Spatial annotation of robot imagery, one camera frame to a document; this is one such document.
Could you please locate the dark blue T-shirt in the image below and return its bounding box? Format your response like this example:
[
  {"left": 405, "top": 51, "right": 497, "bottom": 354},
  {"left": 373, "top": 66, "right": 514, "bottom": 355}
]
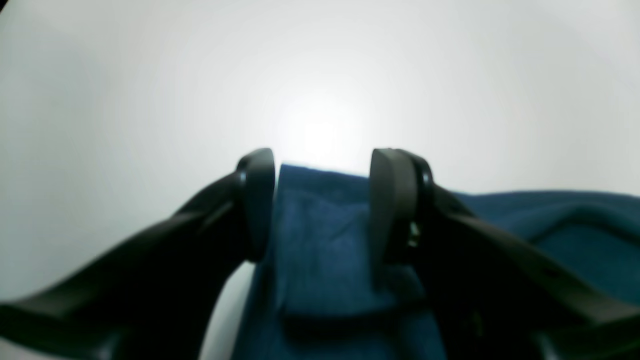
[{"left": 231, "top": 165, "right": 640, "bottom": 360}]

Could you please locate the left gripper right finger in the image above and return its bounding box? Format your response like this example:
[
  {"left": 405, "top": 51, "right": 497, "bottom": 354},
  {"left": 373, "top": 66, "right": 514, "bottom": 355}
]
[{"left": 369, "top": 148, "right": 640, "bottom": 360}]

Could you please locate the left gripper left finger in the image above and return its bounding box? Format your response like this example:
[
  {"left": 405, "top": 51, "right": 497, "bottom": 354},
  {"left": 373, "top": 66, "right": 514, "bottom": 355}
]
[{"left": 0, "top": 148, "right": 276, "bottom": 360}]

